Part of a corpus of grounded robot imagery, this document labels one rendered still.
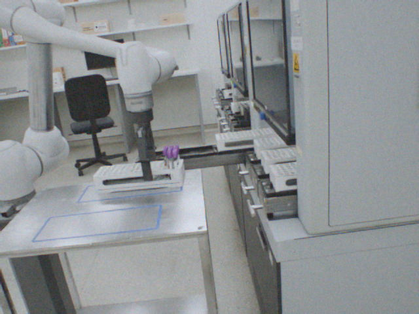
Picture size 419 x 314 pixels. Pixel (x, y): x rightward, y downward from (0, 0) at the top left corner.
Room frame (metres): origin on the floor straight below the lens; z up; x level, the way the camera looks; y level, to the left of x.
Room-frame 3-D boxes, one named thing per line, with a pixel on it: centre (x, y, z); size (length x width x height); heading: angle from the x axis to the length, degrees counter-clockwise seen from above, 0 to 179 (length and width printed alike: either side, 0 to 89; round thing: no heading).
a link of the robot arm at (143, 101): (1.18, 0.18, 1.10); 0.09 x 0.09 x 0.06
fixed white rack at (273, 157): (1.20, -0.36, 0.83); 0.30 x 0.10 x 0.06; 90
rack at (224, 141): (1.51, -0.22, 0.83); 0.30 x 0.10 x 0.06; 90
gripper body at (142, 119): (1.18, 0.18, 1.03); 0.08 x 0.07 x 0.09; 176
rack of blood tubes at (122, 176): (1.18, 0.22, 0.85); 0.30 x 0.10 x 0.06; 86
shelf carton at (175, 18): (4.86, 0.16, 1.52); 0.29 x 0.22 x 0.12; 88
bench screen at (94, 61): (4.81, 1.05, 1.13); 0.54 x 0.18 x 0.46; 84
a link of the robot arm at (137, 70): (1.19, 0.17, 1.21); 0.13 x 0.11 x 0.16; 156
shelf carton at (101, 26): (4.87, 1.14, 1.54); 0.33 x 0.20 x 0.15; 97
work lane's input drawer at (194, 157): (1.51, -0.04, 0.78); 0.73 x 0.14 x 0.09; 90
